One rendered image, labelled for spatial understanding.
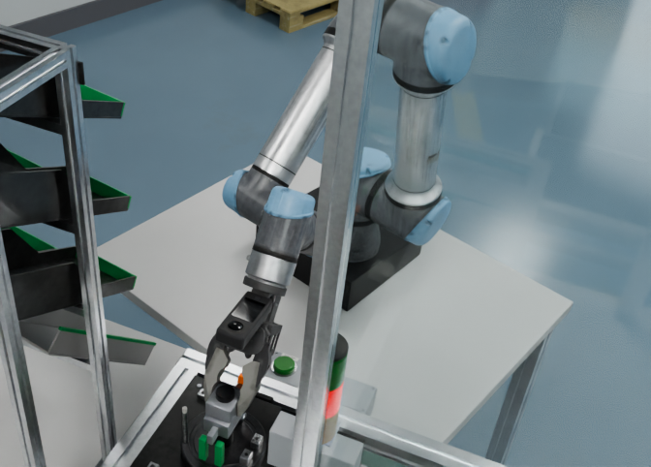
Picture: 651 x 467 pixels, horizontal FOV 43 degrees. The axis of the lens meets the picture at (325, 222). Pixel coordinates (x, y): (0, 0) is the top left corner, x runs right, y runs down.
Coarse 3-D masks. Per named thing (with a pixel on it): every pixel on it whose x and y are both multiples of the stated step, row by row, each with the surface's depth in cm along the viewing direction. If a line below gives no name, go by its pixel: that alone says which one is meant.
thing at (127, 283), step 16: (16, 240) 124; (16, 256) 126; (32, 256) 129; (48, 256) 132; (64, 256) 135; (16, 272) 125; (32, 272) 111; (48, 272) 114; (64, 272) 116; (112, 272) 135; (128, 272) 133; (16, 288) 109; (32, 288) 112; (48, 288) 115; (64, 288) 118; (80, 288) 121; (112, 288) 128; (128, 288) 132; (16, 304) 110; (32, 304) 113; (48, 304) 116; (64, 304) 119
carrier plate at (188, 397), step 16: (192, 384) 147; (176, 400) 144; (192, 400) 144; (256, 400) 145; (176, 416) 141; (192, 416) 141; (256, 416) 143; (272, 416) 143; (160, 432) 138; (176, 432) 138; (144, 448) 135; (160, 448) 136; (176, 448) 136; (144, 464) 133; (160, 464) 133; (176, 464) 134
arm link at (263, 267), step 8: (248, 256) 133; (256, 256) 129; (264, 256) 129; (248, 264) 131; (256, 264) 129; (264, 264) 128; (272, 264) 128; (280, 264) 129; (288, 264) 129; (248, 272) 130; (256, 272) 129; (264, 272) 128; (272, 272) 128; (280, 272) 129; (288, 272) 130; (264, 280) 128; (272, 280) 128; (280, 280) 129; (288, 280) 130
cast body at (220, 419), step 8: (216, 392) 128; (224, 392) 128; (232, 392) 128; (208, 400) 128; (216, 400) 128; (224, 400) 128; (232, 400) 128; (208, 408) 128; (216, 408) 127; (224, 408) 127; (232, 408) 127; (208, 416) 129; (216, 416) 128; (224, 416) 128; (232, 416) 129; (240, 416) 133; (208, 424) 129; (216, 424) 129; (224, 424) 128; (232, 424) 130; (208, 432) 128; (216, 432) 129; (224, 432) 129; (208, 440) 128
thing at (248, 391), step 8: (248, 368) 129; (256, 368) 128; (248, 376) 128; (256, 376) 128; (248, 384) 128; (240, 392) 128; (248, 392) 128; (256, 392) 129; (240, 400) 128; (248, 400) 128; (240, 408) 129
